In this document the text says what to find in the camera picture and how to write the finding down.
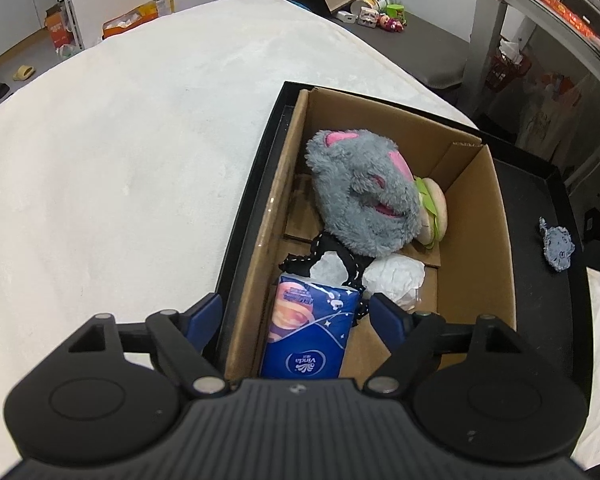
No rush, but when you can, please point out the white can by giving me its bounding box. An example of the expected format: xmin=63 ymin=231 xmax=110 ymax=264
xmin=350 ymin=0 xmax=399 ymax=14

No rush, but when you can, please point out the grey and pink plush toy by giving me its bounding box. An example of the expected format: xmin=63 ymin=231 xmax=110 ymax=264
xmin=305 ymin=129 xmax=424 ymax=253

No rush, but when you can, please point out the red basket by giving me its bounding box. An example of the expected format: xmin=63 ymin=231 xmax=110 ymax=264
xmin=487 ymin=52 xmax=531 ymax=94

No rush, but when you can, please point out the brown cardboard box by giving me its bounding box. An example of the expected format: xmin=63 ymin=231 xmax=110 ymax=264
xmin=215 ymin=87 xmax=518 ymax=382

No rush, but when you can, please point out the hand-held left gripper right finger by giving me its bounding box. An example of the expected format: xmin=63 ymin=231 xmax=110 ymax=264
xmin=362 ymin=292 xmax=521 ymax=396

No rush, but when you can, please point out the orange and yellow box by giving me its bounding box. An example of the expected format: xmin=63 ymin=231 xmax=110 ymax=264
xmin=102 ymin=0 xmax=176 ymax=39

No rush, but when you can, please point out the black and white lace cloth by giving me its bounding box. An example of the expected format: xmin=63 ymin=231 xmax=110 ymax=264
xmin=279 ymin=232 xmax=371 ymax=329

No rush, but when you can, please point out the black tray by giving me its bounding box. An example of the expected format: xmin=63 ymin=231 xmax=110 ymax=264
xmin=215 ymin=81 xmax=594 ymax=411

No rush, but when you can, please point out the printed tote bag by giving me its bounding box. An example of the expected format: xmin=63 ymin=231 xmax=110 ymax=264
xmin=517 ymin=72 xmax=587 ymax=161

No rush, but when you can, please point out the white table leg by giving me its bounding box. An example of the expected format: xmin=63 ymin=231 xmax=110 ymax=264
xmin=462 ymin=0 xmax=509 ymax=112

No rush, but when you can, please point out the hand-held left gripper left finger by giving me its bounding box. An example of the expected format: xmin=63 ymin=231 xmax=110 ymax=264
xmin=67 ymin=292 xmax=228 ymax=399

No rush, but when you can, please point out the blue tissue packet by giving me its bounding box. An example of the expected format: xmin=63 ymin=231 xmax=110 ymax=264
xmin=260 ymin=275 xmax=362 ymax=380

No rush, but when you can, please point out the white metal rack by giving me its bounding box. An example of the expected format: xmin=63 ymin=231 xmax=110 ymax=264
xmin=55 ymin=0 xmax=86 ymax=52

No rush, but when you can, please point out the small grey plush toy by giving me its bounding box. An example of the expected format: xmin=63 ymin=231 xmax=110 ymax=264
xmin=538 ymin=217 xmax=576 ymax=273

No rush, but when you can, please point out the hamburger plush toy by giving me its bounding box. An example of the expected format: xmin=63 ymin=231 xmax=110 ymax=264
xmin=412 ymin=176 xmax=449 ymax=251

